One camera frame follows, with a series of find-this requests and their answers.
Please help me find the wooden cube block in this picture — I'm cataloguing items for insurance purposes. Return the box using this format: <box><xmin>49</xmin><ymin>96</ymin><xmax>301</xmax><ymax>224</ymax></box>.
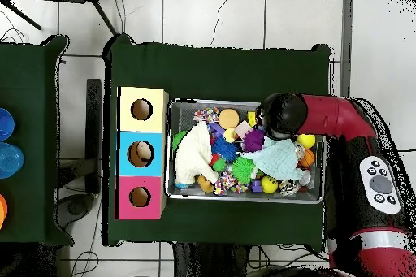
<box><xmin>236</xmin><ymin>119</ymin><xmax>254</xmax><ymax>141</ymax></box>

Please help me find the orange round disc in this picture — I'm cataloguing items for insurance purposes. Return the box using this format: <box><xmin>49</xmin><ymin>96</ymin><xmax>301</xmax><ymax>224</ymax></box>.
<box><xmin>219</xmin><ymin>108</ymin><xmax>241</xmax><ymax>129</ymax></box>

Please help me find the light blue plastic cup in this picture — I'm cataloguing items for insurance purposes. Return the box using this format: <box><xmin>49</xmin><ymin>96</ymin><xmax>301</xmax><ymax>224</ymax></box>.
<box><xmin>0</xmin><ymin>142</ymin><xmax>25</xmax><ymax>180</ymax></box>

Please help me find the orange plastic cup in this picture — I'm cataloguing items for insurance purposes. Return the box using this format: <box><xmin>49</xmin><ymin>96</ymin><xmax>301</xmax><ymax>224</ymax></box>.
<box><xmin>0</xmin><ymin>193</ymin><xmax>8</xmax><ymax>229</ymax></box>

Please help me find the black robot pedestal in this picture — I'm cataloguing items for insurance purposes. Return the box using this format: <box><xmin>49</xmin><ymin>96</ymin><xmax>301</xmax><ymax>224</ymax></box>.
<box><xmin>171</xmin><ymin>243</ymin><xmax>262</xmax><ymax>277</ymax></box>

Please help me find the purple spiky ball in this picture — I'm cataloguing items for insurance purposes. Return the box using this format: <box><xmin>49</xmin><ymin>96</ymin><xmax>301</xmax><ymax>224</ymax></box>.
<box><xmin>243</xmin><ymin>128</ymin><xmax>267</xmax><ymax>154</ymax></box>

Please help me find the dark green table cloth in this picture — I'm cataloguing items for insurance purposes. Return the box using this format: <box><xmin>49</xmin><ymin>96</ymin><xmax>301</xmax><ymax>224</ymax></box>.
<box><xmin>102</xmin><ymin>32</ymin><xmax>332</xmax><ymax>249</ymax></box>

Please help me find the green spiky ball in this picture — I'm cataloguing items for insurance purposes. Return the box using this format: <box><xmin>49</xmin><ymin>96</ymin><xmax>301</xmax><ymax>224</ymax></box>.
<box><xmin>231</xmin><ymin>154</ymin><xmax>259</xmax><ymax>184</ymax></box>
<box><xmin>171</xmin><ymin>130</ymin><xmax>189</xmax><ymax>152</ymax></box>

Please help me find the mint green cloth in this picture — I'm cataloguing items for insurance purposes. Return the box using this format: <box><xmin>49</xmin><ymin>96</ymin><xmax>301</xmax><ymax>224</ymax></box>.
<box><xmin>243</xmin><ymin>136</ymin><xmax>304</xmax><ymax>181</ymax></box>

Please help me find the cream knitted cloth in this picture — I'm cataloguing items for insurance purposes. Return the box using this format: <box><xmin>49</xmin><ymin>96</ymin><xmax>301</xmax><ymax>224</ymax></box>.
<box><xmin>174</xmin><ymin>120</ymin><xmax>219</xmax><ymax>186</ymax></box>

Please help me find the yellow ball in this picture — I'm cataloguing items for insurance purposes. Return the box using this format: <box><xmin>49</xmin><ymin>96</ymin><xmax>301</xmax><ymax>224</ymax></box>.
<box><xmin>297</xmin><ymin>133</ymin><xmax>317</xmax><ymax>150</ymax></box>

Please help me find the dark blue plastic cup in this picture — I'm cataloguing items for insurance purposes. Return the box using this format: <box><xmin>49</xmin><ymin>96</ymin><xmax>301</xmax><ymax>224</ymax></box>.
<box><xmin>0</xmin><ymin>107</ymin><xmax>15</xmax><ymax>142</ymax></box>

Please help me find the blue spiky ball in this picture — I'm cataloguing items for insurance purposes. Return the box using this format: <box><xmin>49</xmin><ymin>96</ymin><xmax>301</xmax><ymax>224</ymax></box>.
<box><xmin>211</xmin><ymin>135</ymin><xmax>241</xmax><ymax>162</ymax></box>

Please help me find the clear mesh bin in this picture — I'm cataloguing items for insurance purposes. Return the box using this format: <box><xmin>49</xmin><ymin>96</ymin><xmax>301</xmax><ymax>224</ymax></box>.
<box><xmin>167</xmin><ymin>99</ymin><xmax>328</xmax><ymax>205</ymax></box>

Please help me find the wooden three-hole sorting box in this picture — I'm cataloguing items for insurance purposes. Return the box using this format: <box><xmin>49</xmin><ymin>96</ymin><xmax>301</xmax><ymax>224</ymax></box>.
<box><xmin>116</xmin><ymin>86</ymin><xmax>170</xmax><ymax>221</ymax></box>

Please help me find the dark green side-table cloth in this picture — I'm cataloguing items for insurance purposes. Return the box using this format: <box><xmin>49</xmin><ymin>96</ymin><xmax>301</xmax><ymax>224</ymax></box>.
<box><xmin>0</xmin><ymin>35</ymin><xmax>74</xmax><ymax>247</ymax></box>

